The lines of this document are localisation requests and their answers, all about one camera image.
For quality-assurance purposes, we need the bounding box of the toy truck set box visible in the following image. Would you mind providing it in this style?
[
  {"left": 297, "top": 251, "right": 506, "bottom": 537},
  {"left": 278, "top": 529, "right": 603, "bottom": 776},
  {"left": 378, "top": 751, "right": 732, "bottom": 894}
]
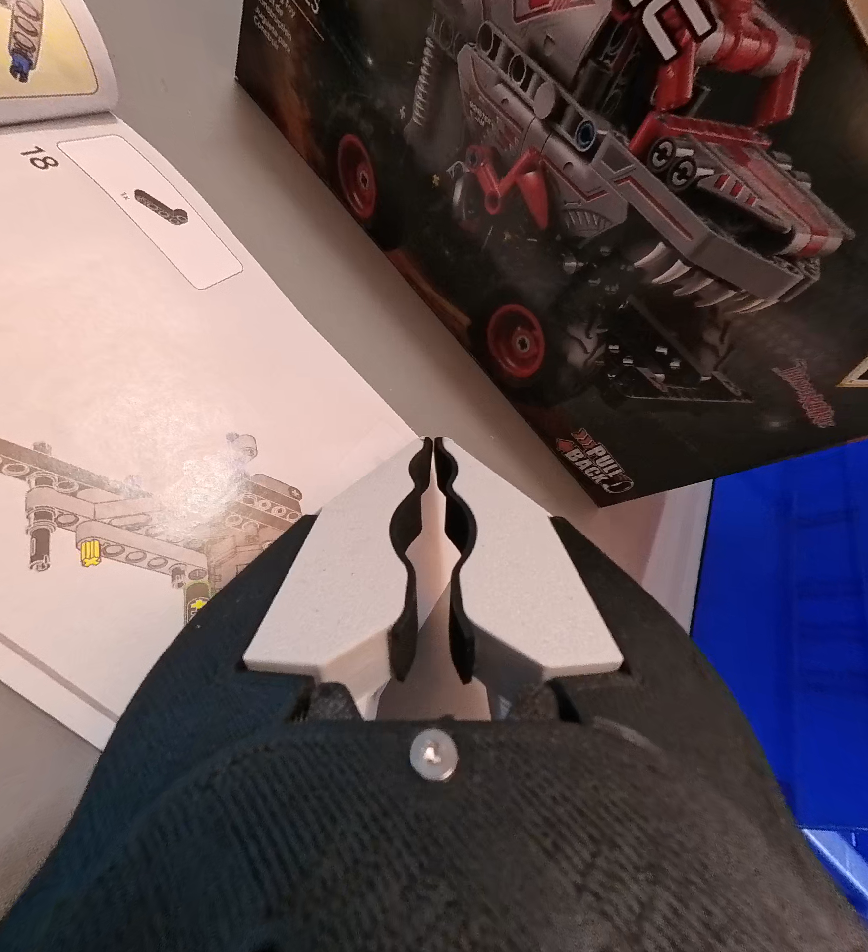
[{"left": 234, "top": 0, "right": 868, "bottom": 508}]

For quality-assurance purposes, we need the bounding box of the open instruction booklet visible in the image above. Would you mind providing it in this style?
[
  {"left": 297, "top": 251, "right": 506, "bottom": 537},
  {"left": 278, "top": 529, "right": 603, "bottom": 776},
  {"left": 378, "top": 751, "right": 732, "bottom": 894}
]
[{"left": 0, "top": 0, "right": 420, "bottom": 751}]

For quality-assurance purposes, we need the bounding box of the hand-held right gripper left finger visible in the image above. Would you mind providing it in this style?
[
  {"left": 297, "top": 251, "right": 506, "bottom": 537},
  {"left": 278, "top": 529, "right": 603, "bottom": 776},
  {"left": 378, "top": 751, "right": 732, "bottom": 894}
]
[{"left": 242, "top": 436, "right": 435, "bottom": 722}]

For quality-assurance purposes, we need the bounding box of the blue plastic bin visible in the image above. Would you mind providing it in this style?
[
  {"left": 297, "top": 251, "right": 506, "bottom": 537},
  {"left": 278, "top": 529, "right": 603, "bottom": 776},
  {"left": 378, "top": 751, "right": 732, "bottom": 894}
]
[{"left": 690, "top": 427, "right": 868, "bottom": 952}]

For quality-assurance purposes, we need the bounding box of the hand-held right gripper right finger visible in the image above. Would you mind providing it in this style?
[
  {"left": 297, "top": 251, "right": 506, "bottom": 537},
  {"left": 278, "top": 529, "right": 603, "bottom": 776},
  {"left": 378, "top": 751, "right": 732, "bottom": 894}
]
[{"left": 434, "top": 436, "right": 624, "bottom": 722}]

